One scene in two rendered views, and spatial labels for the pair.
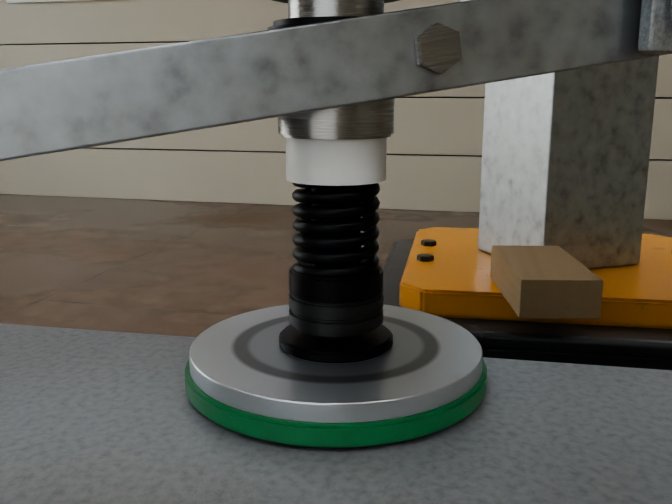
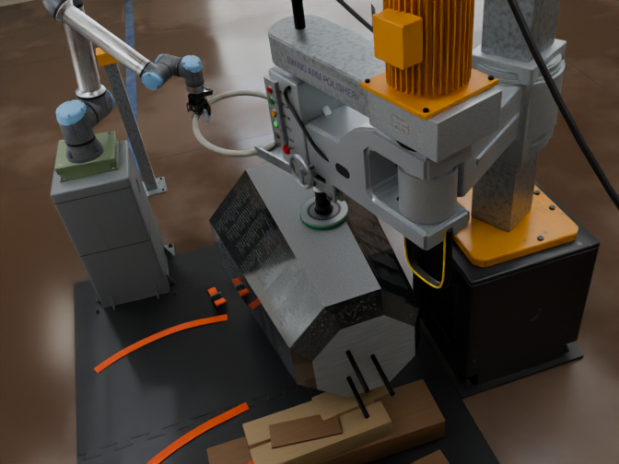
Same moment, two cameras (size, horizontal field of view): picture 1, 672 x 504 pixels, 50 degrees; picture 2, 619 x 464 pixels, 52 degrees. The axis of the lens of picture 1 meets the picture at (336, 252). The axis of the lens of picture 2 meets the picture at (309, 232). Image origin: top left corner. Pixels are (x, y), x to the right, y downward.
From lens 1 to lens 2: 2.61 m
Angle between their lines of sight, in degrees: 66
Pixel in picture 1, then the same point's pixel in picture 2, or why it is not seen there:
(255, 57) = not seen: hidden behind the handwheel
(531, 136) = not seen: hidden behind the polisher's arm
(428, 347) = (329, 218)
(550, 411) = (330, 237)
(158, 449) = (293, 211)
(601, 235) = (492, 215)
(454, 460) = (308, 233)
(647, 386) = (348, 243)
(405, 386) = (312, 221)
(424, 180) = not seen: outside the picture
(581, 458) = (317, 242)
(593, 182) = (488, 198)
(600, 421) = (330, 241)
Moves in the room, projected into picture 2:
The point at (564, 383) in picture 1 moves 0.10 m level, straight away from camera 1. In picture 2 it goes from (342, 236) to (365, 231)
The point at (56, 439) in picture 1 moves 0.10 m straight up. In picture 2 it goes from (289, 203) to (286, 185)
